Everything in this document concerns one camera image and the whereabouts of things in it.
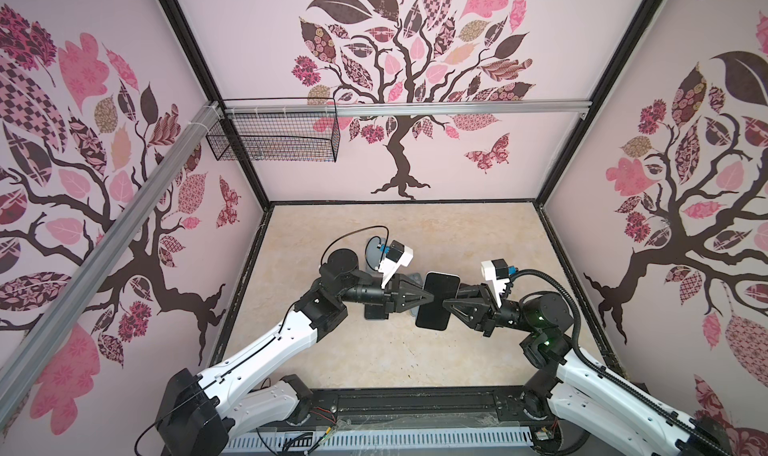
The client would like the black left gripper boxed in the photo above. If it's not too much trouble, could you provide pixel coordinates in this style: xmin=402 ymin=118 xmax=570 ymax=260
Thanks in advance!
xmin=340 ymin=273 xmax=434 ymax=320

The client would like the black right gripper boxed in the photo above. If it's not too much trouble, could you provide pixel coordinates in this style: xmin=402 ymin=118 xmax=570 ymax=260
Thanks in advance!
xmin=445 ymin=285 xmax=537 ymax=342

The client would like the black phone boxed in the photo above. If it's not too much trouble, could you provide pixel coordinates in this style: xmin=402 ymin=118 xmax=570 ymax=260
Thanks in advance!
xmin=415 ymin=272 xmax=461 ymax=331
xmin=364 ymin=304 xmax=389 ymax=321

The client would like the pale blue phone case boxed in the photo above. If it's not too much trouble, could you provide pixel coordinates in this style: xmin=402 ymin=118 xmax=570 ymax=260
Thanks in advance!
xmin=406 ymin=272 xmax=424 ymax=287

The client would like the light green phone case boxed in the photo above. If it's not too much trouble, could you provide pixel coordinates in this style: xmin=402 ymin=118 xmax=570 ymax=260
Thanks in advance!
xmin=365 ymin=236 xmax=389 ymax=272

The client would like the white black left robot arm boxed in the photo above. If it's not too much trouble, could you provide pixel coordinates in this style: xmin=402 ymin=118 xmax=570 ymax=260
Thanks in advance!
xmin=153 ymin=241 xmax=434 ymax=455

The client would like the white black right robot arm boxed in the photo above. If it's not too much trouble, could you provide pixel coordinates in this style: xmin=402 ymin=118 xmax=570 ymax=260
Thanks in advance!
xmin=442 ymin=267 xmax=732 ymax=455

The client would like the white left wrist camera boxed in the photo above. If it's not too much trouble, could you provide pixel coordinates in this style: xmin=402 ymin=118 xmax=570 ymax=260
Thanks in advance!
xmin=376 ymin=240 xmax=414 ymax=289

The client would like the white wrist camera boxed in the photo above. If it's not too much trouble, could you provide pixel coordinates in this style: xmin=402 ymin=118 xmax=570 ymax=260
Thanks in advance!
xmin=376 ymin=240 xmax=414 ymax=289
xmin=481 ymin=259 xmax=518 ymax=309

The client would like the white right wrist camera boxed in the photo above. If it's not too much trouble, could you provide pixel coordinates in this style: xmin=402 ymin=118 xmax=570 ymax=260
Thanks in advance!
xmin=481 ymin=259 xmax=518 ymax=309

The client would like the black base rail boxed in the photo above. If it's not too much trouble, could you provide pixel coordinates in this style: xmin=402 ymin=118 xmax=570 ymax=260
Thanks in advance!
xmin=161 ymin=383 xmax=607 ymax=456

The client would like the white slotted cable duct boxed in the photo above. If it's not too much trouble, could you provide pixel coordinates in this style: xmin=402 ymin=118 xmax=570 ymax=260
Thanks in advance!
xmin=223 ymin=427 xmax=533 ymax=455

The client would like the aluminium rail back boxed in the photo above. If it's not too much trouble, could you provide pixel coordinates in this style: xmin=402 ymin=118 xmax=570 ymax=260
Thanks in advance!
xmin=225 ymin=99 xmax=592 ymax=117

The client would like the aluminium rail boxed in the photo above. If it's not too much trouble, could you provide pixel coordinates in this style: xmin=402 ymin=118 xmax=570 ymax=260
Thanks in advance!
xmin=225 ymin=99 xmax=592 ymax=117
xmin=1 ymin=101 xmax=221 ymax=424

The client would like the black wire basket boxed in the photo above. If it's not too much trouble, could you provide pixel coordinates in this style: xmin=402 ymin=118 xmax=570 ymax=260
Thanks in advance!
xmin=206 ymin=96 xmax=341 ymax=163

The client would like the black corner frame post right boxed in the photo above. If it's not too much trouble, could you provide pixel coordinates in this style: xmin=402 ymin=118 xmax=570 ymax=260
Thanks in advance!
xmin=535 ymin=0 xmax=666 ymax=209

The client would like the black corner frame post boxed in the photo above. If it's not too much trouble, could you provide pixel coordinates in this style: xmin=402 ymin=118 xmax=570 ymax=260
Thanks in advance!
xmin=535 ymin=0 xmax=666 ymax=209
xmin=158 ymin=0 xmax=271 ymax=211

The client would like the aluminium rail left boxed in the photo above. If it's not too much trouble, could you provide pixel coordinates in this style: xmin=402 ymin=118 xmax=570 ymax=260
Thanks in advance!
xmin=1 ymin=101 xmax=221 ymax=424

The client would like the black corner frame post left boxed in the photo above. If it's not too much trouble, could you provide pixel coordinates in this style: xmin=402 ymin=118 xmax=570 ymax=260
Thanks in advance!
xmin=158 ymin=0 xmax=271 ymax=211

